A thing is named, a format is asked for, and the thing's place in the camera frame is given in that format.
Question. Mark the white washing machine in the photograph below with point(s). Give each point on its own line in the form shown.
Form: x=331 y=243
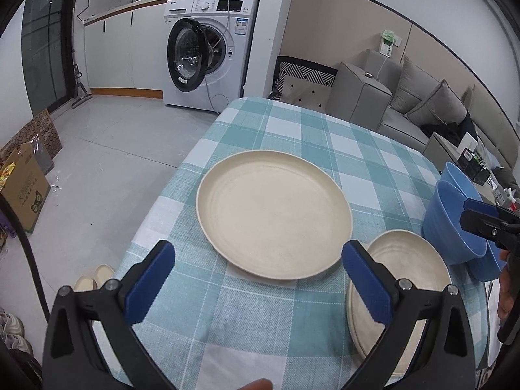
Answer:
x=207 y=52

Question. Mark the large cream plate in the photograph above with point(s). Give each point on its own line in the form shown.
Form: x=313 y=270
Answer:
x=274 y=215

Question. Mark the black box on cabinet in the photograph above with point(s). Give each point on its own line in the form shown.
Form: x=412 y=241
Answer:
x=473 y=166

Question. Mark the white kitchen counter cabinet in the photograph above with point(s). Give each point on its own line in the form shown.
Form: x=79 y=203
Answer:
x=125 y=48

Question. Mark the grey bedside cabinet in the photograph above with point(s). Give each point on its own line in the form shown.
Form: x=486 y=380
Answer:
x=439 y=151

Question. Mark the grey cushion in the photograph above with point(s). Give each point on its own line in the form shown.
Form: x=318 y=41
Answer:
x=413 y=86
x=441 y=107

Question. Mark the blue bowl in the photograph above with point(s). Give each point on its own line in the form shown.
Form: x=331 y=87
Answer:
x=489 y=266
x=441 y=227

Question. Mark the small cream plate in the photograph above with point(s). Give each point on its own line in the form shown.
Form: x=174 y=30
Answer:
x=383 y=274

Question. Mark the person's left hand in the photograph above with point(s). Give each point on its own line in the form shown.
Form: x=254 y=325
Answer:
x=259 y=384

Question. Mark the grey sofa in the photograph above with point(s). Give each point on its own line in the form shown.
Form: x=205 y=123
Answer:
x=363 y=91

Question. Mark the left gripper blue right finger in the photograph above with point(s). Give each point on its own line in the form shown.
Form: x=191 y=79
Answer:
x=444 y=358

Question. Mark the patterned floor cushion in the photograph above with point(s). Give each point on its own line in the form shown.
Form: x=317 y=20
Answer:
x=302 y=83

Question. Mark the white power strip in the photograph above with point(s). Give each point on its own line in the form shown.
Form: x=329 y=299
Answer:
x=387 y=43

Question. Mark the person's right hand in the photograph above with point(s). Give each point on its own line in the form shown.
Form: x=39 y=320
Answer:
x=506 y=301

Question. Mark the black glass door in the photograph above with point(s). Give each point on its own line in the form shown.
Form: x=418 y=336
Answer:
x=47 y=59

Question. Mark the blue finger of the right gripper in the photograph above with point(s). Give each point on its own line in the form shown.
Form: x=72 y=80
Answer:
x=503 y=229
x=481 y=207

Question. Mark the vacuum mop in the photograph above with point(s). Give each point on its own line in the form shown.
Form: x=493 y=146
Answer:
x=80 y=93

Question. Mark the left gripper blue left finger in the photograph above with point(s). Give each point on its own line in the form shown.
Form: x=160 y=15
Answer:
x=72 y=357

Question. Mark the cardboard box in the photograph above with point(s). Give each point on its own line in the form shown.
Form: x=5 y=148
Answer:
x=24 y=186

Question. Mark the beige slippers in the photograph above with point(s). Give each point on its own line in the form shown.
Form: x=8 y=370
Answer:
x=87 y=283

